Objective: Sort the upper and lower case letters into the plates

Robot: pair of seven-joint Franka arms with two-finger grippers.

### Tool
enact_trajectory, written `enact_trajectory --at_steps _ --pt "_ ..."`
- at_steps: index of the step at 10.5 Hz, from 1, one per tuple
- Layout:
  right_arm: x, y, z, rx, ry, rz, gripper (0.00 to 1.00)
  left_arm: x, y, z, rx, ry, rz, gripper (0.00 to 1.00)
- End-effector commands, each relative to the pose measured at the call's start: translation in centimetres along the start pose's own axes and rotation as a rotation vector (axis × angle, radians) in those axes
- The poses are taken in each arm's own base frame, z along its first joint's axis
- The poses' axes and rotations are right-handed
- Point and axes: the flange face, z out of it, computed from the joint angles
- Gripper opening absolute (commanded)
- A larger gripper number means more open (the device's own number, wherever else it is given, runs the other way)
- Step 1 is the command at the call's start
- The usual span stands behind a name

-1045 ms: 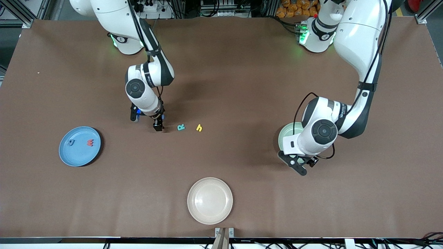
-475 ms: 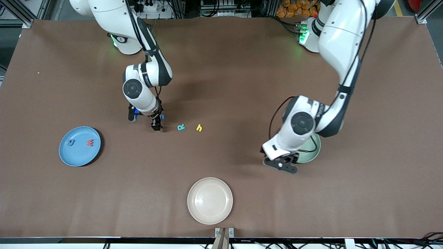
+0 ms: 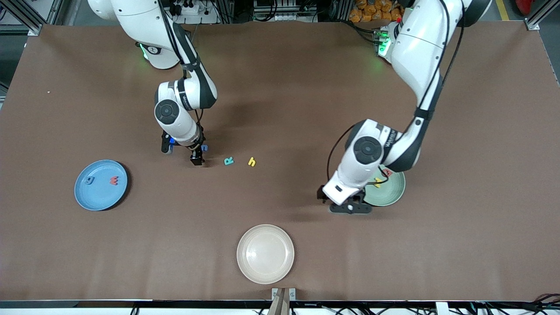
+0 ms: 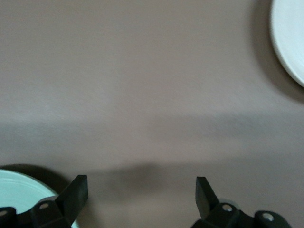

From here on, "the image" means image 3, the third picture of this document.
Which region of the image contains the green round plate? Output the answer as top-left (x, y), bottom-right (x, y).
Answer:
top-left (364, 168), bottom-right (406, 207)

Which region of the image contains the cream round plate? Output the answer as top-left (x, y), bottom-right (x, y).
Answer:
top-left (237, 224), bottom-right (295, 285)

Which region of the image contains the blue round plate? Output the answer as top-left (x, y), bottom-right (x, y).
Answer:
top-left (74, 159), bottom-right (128, 211)

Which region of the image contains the brown table cover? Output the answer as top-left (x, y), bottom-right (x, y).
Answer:
top-left (0, 22), bottom-right (560, 302)

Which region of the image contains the white power strip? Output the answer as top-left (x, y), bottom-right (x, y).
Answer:
top-left (171, 0), bottom-right (219, 25)
top-left (254, 11), bottom-right (318, 22)

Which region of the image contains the orange items pile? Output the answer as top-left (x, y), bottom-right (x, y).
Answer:
top-left (349, 0), bottom-right (405, 23)

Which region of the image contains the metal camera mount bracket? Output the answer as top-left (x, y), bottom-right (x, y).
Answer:
top-left (268, 287), bottom-right (297, 315)

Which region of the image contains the aluminium frame post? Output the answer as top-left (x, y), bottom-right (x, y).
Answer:
top-left (525, 0), bottom-right (560, 31)
top-left (0, 0), bottom-right (49, 36)

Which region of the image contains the table edge rail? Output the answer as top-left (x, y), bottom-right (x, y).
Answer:
top-left (0, 299), bottom-right (560, 315)

